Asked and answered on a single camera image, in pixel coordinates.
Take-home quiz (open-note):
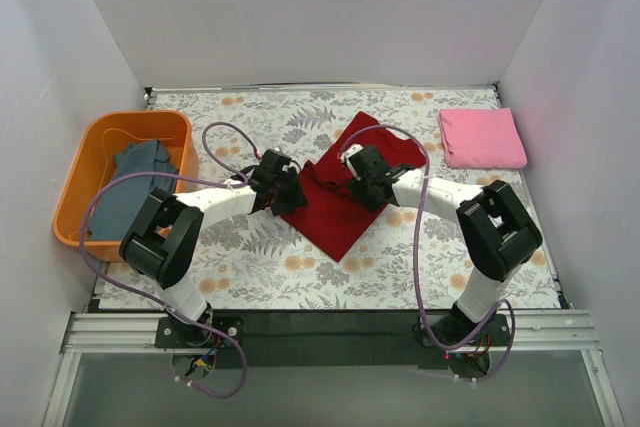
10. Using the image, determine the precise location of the red t shirt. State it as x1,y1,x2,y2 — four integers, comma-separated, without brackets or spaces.
282,112,425,262

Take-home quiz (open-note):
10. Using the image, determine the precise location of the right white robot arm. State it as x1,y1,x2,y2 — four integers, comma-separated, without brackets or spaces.
340,144,543,351

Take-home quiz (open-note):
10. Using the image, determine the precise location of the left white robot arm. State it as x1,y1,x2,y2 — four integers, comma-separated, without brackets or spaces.
119,149,308,347

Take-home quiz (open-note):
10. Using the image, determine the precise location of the floral table cloth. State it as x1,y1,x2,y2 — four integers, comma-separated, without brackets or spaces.
99,88,560,311

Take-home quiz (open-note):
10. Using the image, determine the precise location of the folded pink t shirt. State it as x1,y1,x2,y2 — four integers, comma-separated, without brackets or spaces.
438,108,528,170

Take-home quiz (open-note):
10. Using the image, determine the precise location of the grey blue t shirt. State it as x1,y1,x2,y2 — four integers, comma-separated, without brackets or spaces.
88,139,178,241

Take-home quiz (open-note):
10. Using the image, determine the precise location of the orange plastic tub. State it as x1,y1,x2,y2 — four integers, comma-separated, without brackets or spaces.
53,111,199,262

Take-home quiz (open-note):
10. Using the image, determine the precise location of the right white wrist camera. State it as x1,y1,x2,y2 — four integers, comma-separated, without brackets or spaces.
340,144,363,165

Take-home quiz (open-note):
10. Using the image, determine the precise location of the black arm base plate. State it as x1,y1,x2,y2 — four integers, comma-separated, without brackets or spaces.
154,310,510,370

